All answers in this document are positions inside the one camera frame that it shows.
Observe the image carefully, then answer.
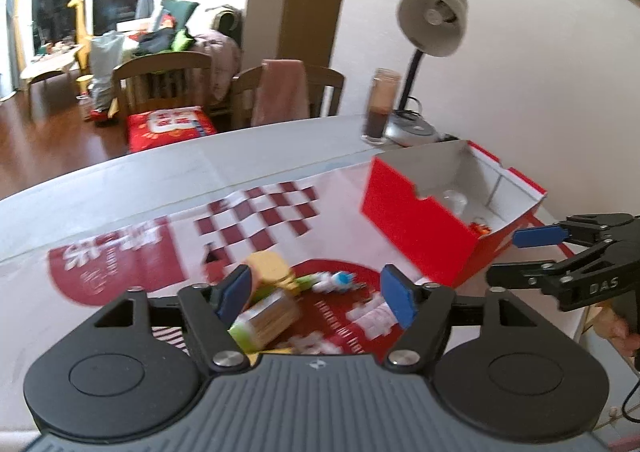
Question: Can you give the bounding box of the grey desk lamp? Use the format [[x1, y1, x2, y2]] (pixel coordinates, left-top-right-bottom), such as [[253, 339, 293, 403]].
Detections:
[[385, 0, 469, 147]]

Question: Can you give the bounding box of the red printed seat cushion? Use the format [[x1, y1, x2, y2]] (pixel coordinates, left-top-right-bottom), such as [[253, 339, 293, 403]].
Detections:
[[125, 105, 219, 154]]

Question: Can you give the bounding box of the green toy piece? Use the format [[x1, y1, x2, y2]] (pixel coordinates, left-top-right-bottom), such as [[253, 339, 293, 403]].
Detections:
[[274, 277, 315, 296]]

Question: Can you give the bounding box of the wooden coffee table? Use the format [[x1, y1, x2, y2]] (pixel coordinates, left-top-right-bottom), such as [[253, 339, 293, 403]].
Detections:
[[20, 44, 84, 104]]

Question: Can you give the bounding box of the red cardboard box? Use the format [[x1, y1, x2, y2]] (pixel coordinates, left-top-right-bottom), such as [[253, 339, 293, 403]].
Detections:
[[361, 139, 548, 288]]

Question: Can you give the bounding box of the white blue toy figure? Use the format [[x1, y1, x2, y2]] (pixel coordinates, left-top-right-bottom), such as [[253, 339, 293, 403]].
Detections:
[[306, 271, 368, 294]]

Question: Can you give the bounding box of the glass jar with brown contents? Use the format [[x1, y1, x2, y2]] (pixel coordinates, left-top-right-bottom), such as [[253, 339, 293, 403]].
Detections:
[[362, 68, 402, 146]]

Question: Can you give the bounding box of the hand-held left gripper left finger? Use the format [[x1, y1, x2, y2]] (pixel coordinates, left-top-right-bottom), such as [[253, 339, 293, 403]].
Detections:
[[92, 264, 254, 374]]

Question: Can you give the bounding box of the green tan toy block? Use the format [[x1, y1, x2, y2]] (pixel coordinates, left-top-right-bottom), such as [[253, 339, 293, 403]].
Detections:
[[227, 289, 303, 354]]

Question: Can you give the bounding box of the clear plastic toy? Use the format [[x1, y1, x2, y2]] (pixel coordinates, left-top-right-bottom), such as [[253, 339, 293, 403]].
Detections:
[[440, 189, 469, 213]]

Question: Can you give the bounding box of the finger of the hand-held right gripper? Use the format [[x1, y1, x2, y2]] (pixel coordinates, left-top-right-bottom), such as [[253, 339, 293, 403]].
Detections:
[[486, 241, 626, 292], [514, 213, 640, 250]]

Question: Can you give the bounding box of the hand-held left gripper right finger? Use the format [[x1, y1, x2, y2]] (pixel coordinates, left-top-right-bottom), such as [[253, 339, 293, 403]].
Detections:
[[380, 264, 544, 376]]

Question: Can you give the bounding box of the pile of clothes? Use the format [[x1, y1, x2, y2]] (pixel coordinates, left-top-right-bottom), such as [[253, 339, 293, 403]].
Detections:
[[134, 17, 197, 57]]

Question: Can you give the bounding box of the dark green pillow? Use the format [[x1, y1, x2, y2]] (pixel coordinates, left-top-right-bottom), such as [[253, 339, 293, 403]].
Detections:
[[160, 0, 201, 29]]

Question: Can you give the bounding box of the pink towel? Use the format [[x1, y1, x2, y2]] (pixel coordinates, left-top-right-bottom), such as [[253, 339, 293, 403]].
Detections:
[[250, 59, 311, 128]]

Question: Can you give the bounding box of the person's right hand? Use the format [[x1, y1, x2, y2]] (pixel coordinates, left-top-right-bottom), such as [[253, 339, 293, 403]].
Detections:
[[592, 306, 640, 372]]

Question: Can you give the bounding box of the yellow giraffe toy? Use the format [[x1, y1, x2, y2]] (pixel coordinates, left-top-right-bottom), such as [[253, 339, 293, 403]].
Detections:
[[67, 0, 99, 74]]

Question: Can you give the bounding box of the black lamp cable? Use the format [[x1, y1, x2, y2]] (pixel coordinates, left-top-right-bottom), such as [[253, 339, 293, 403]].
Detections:
[[395, 94, 459, 143]]

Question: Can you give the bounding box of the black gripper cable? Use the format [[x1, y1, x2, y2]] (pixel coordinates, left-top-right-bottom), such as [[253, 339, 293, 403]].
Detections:
[[621, 371, 640, 420]]

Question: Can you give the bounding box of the red white printed mat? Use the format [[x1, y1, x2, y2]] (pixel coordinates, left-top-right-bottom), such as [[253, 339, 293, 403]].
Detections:
[[0, 159, 551, 363]]

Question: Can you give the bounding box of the wooden chair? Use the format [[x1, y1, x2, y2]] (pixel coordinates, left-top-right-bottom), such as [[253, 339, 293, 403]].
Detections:
[[231, 64, 346, 130], [111, 51, 214, 133]]

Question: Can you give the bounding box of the yellow toy bread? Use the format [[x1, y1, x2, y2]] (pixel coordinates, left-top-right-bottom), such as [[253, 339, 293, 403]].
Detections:
[[240, 252, 297, 290]]

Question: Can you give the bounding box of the sofa with pink blanket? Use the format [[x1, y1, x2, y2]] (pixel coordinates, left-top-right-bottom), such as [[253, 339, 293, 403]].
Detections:
[[190, 7, 247, 104]]

